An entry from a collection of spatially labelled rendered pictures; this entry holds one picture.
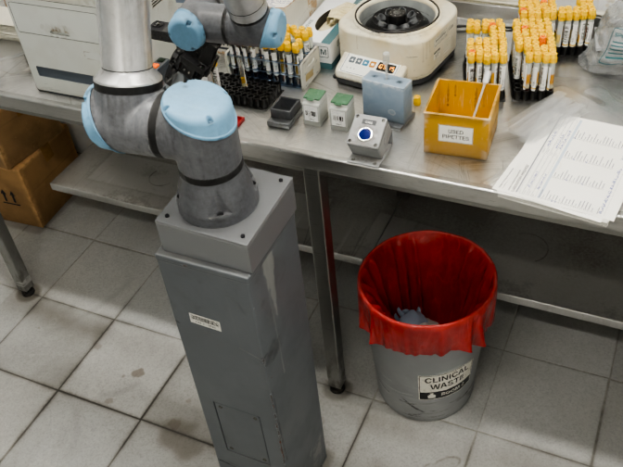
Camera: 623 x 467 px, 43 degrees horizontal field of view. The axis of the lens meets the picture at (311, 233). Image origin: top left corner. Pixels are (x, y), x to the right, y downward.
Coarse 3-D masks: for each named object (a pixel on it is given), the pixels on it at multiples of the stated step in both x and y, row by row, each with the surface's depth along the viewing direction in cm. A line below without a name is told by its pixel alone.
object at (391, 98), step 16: (368, 80) 167; (384, 80) 166; (400, 80) 166; (368, 96) 170; (384, 96) 167; (400, 96) 165; (368, 112) 172; (384, 112) 170; (400, 112) 167; (400, 128) 168
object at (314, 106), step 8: (312, 88) 173; (304, 96) 170; (312, 96) 170; (320, 96) 170; (304, 104) 171; (312, 104) 170; (320, 104) 170; (304, 112) 172; (312, 112) 171; (320, 112) 171; (304, 120) 174; (312, 120) 173; (320, 120) 172
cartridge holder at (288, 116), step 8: (280, 96) 177; (280, 104) 177; (288, 104) 177; (296, 104) 174; (272, 112) 174; (280, 112) 173; (288, 112) 172; (296, 112) 175; (272, 120) 174; (280, 120) 174; (288, 120) 173; (288, 128) 173
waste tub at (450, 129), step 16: (448, 80) 164; (432, 96) 161; (448, 96) 167; (464, 96) 166; (496, 96) 158; (432, 112) 156; (448, 112) 169; (464, 112) 168; (480, 112) 167; (496, 112) 162; (432, 128) 158; (448, 128) 157; (464, 128) 155; (480, 128) 154; (432, 144) 161; (448, 144) 159; (464, 144) 158; (480, 144) 157
